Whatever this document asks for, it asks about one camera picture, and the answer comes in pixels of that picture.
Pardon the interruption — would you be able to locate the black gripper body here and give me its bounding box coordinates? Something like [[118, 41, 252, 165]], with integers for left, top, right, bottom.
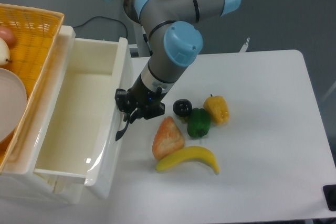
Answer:
[[129, 78, 165, 119]]

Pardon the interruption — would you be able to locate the black top drawer handle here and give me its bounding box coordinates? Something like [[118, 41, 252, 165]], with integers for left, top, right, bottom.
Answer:
[[115, 115, 130, 142]]

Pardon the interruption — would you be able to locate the green toy bell pepper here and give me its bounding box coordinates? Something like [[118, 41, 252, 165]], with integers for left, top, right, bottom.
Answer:
[[187, 108, 211, 138]]

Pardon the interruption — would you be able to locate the yellow toy banana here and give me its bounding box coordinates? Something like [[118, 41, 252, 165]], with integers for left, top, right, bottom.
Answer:
[[155, 146, 220, 174]]

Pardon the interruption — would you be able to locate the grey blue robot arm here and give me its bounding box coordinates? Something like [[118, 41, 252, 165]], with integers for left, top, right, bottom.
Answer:
[[115, 0, 242, 123]]

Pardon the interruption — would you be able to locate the white plastic drawer cabinet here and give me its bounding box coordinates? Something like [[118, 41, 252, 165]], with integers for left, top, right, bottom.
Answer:
[[1, 26, 83, 204]]

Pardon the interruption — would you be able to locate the black toy fruit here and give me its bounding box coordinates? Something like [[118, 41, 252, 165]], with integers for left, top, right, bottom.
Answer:
[[173, 99, 192, 118]]

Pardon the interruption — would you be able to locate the orange toy bread wedge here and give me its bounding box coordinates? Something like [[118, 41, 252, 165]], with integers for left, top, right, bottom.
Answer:
[[152, 116, 185, 160]]

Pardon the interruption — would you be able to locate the yellow toy bell pepper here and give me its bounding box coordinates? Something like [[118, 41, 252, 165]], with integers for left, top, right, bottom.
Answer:
[[203, 95, 230, 125]]

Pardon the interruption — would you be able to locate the yellow woven basket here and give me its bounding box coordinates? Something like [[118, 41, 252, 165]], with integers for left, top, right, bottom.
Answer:
[[1, 3, 64, 170]]

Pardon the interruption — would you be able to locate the white plate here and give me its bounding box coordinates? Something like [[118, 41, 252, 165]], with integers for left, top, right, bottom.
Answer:
[[1, 68, 27, 143]]

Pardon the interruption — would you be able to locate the white toy onion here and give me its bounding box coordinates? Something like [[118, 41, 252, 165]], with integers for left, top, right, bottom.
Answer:
[[0, 38, 12, 66]]

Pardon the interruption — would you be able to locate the red toy fruit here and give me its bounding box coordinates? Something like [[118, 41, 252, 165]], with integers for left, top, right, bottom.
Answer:
[[0, 26, 16, 47]]

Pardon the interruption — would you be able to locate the black object at table edge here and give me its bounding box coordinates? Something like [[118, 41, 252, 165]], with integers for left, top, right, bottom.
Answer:
[[322, 185, 336, 211]]

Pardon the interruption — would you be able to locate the black cable on floor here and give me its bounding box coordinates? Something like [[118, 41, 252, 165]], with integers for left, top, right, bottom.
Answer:
[[72, 16, 128, 38]]

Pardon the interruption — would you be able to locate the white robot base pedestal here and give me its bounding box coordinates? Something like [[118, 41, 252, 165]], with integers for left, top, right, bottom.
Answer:
[[123, 0, 152, 57]]

